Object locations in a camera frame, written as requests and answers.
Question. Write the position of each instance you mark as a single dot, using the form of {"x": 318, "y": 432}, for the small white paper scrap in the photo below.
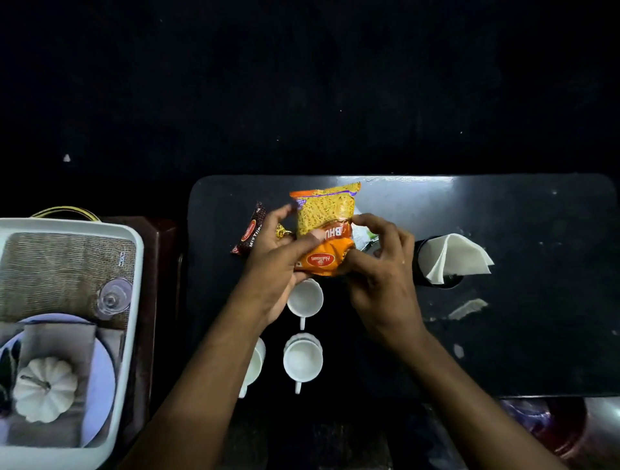
{"x": 458, "y": 351}

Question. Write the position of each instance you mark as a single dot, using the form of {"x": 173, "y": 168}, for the white decorative pumpkin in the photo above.
{"x": 46, "y": 390}

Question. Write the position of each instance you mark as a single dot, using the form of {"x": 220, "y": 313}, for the person's left thumb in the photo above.
{"x": 307, "y": 244}

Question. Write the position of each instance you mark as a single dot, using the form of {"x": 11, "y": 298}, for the white paper napkin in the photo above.
{"x": 453, "y": 256}

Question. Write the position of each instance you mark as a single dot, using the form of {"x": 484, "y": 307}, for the orange yellow snack packet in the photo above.
{"x": 324, "y": 213}

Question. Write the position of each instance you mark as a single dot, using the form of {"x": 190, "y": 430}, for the white ceramic cup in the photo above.
{"x": 305, "y": 298}
{"x": 254, "y": 368}
{"x": 302, "y": 360}

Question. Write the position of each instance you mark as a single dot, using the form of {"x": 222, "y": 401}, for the long white paper scrap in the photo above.
{"x": 467, "y": 309}

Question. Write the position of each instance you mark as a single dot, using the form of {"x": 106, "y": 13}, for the grey cloth napkin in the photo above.
{"x": 58, "y": 341}

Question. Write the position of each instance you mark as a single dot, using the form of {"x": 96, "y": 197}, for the glossy red container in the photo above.
{"x": 557, "y": 426}

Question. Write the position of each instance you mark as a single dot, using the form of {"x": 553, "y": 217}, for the woven beige placemat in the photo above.
{"x": 58, "y": 276}

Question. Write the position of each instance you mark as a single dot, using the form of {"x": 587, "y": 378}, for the clear wine glass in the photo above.
{"x": 114, "y": 298}

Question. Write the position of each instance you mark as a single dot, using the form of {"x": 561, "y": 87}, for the person's right hand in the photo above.
{"x": 387, "y": 295}

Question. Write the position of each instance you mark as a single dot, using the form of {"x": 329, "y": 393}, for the dark brown side table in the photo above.
{"x": 160, "y": 290}

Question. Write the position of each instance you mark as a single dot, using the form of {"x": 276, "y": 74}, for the person's right middle finger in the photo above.
{"x": 407, "y": 242}

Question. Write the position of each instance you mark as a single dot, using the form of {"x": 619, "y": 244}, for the person's left hand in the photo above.
{"x": 271, "y": 271}

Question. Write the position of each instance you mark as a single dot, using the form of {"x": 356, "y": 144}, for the dark red snack packet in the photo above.
{"x": 249, "y": 232}

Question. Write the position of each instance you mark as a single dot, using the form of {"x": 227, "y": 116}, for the person's right thumb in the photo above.
{"x": 358, "y": 261}

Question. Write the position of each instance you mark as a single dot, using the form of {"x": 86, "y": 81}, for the black napkin holder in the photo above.
{"x": 416, "y": 271}

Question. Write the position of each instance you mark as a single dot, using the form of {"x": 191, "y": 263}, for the white green packet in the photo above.
{"x": 362, "y": 237}

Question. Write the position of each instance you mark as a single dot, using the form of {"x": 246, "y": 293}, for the white plastic tray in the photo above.
{"x": 131, "y": 290}

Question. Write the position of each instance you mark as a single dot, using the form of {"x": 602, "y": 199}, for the person's left forearm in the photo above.
{"x": 208, "y": 387}

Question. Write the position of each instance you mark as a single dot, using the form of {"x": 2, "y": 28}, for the person's right forearm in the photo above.
{"x": 465, "y": 411}

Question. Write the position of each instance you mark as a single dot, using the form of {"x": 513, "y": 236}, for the white round plate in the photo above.
{"x": 102, "y": 382}

